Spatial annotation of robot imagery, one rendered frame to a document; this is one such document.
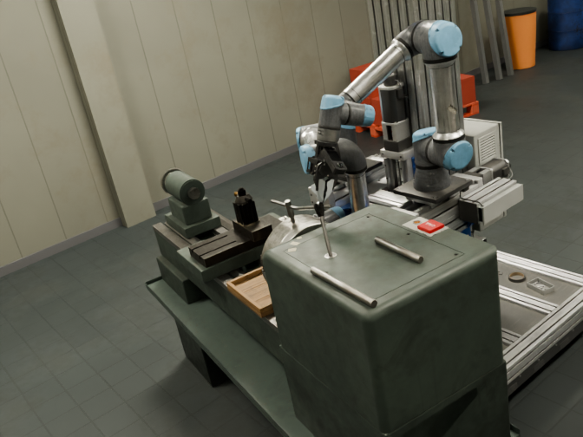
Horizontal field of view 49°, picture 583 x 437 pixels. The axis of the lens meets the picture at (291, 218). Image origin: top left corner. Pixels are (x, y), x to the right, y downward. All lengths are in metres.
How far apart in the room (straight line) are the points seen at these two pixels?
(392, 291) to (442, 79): 0.89
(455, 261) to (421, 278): 0.13
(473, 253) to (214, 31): 4.94
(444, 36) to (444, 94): 0.20
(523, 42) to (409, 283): 7.62
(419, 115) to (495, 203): 0.47
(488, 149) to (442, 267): 1.27
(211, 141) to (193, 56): 0.85
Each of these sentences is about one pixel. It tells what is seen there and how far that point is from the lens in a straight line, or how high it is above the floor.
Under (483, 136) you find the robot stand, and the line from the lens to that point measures 2.97.
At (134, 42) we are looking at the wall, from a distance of 6.10.
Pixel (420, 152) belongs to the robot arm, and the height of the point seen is 1.32.
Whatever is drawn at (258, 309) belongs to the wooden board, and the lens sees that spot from 2.46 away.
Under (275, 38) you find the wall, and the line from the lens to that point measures 6.90.
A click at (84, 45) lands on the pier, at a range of 5.79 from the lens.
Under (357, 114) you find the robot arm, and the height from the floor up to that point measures 1.58.
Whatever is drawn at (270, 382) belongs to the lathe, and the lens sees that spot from 2.69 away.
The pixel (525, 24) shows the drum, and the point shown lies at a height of 0.58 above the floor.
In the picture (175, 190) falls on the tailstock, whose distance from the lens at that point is 3.31.
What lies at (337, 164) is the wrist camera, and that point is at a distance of 2.09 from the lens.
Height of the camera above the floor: 2.16
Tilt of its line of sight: 23 degrees down
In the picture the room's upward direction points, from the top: 11 degrees counter-clockwise
